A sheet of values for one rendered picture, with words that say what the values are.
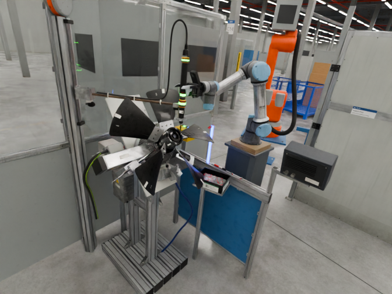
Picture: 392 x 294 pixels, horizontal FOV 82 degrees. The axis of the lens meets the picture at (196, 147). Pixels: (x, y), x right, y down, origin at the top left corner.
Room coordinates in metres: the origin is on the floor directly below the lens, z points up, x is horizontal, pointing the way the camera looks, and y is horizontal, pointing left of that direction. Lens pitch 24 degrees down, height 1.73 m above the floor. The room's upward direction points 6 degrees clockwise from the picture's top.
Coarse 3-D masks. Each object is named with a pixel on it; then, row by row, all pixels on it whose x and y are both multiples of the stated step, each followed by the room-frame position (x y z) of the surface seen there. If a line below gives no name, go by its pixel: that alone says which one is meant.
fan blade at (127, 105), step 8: (120, 104) 1.17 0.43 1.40; (128, 104) 1.19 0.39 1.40; (120, 112) 1.16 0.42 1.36; (128, 112) 1.18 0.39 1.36; (136, 112) 1.20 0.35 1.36; (112, 120) 1.13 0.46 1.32; (120, 120) 1.15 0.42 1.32; (128, 120) 1.17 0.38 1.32; (136, 120) 1.19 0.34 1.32; (144, 120) 1.21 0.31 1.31; (112, 128) 1.12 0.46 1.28; (120, 128) 1.14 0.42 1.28; (128, 128) 1.16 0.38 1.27; (136, 128) 1.18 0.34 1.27; (144, 128) 1.20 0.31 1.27; (152, 128) 1.22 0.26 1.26; (128, 136) 1.16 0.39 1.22; (136, 136) 1.19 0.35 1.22; (144, 136) 1.21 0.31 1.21
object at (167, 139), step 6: (168, 132) 1.23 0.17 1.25; (174, 132) 1.27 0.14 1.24; (180, 132) 1.29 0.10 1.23; (162, 138) 1.23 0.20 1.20; (168, 138) 1.20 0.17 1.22; (174, 138) 1.24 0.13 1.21; (180, 138) 1.27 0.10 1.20; (156, 144) 1.25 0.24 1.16; (162, 144) 1.23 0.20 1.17; (168, 144) 1.21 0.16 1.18; (174, 144) 1.20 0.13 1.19; (168, 150) 1.27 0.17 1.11
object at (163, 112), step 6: (156, 90) 1.48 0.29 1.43; (168, 90) 1.50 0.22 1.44; (174, 90) 1.51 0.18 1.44; (150, 96) 1.45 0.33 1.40; (156, 96) 1.45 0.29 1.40; (162, 96) 1.46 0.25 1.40; (168, 96) 1.46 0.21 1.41; (174, 96) 1.47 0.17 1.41; (168, 102) 1.43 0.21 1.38; (174, 102) 1.44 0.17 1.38; (156, 108) 1.40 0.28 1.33; (162, 108) 1.40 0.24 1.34; (168, 108) 1.40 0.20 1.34; (156, 114) 1.38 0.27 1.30; (162, 114) 1.38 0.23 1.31; (168, 114) 1.37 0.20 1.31; (174, 114) 1.38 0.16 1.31; (162, 120) 1.36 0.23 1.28; (168, 120) 1.35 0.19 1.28
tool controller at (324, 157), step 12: (288, 144) 1.25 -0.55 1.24; (300, 144) 1.25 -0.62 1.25; (288, 156) 1.19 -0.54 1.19; (300, 156) 1.15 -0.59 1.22; (312, 156) 1.13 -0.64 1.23; (324, 156) 1.12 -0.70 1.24; (336, 156) 1.12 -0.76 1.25; (288, 168) 1.20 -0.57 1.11; (300, 168) 1.15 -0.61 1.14; (312, 168) 1.11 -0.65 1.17; (324, 168) 1.07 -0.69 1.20; (300, 180) 1.16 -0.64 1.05; (312, 180) 1.12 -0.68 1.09; (324, 180) 1.08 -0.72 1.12
